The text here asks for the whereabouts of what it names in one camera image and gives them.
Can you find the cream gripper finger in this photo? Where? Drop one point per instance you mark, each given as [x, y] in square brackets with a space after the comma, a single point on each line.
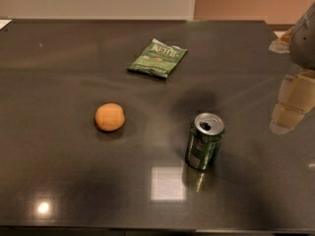
[296, 98]
[282, 43]

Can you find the orange fruit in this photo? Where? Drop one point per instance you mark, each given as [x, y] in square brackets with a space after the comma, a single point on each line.
[109, 117]

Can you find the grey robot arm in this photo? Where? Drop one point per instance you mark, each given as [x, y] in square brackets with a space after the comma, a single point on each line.
[302, 45]

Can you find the green soda can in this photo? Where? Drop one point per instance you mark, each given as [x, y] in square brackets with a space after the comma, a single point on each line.
[205, 137]

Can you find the green chip bag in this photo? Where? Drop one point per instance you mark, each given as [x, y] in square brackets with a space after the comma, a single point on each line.
[158, 59]

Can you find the white paper sheet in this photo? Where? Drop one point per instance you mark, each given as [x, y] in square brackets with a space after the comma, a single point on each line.
[4, 23]

